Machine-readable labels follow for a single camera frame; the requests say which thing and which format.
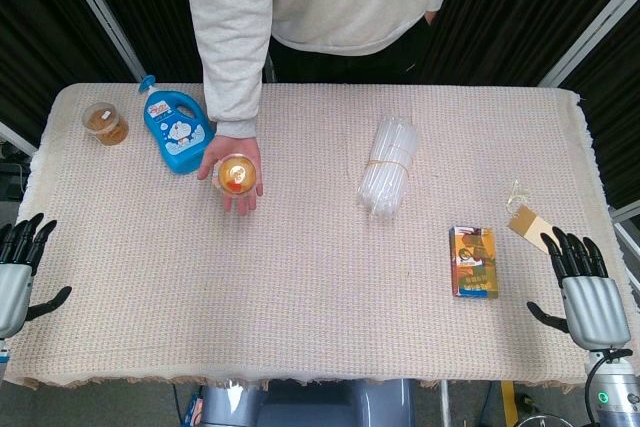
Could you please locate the clear cup with orange dessert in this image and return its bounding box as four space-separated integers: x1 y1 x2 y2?
217 153 258 196

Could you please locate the grey sweatshirt sleeve forearm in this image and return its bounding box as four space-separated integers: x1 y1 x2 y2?
182 0 274 140

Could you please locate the beige woven tablecloth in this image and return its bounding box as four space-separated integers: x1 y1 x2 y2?
0 82 624 391

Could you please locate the person's bare hand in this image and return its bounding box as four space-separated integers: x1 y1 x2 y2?
196 134 265 217

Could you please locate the orange and yellow carton box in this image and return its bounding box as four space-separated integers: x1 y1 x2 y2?
448 226 500 300

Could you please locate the clear jar of rubber bands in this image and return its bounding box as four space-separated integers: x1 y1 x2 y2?
81 102 130 147

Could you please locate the grey robot torso base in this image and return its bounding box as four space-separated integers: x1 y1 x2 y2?
198 378 417 427

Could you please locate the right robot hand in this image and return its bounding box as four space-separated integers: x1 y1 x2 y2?
526 226 632 351

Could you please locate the tan paper tag with string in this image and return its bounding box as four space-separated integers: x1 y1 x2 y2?
505 179 554 252

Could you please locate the bundle of clear straws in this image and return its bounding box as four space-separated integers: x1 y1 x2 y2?
356 115 420 221

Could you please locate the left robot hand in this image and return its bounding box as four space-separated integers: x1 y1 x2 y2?
0 213 73 341

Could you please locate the white metal frame post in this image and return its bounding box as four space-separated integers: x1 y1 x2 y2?
537 0 640 89
52 0 147 84

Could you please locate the blue detergent bottle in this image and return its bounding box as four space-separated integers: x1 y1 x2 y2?
138 75 217 176

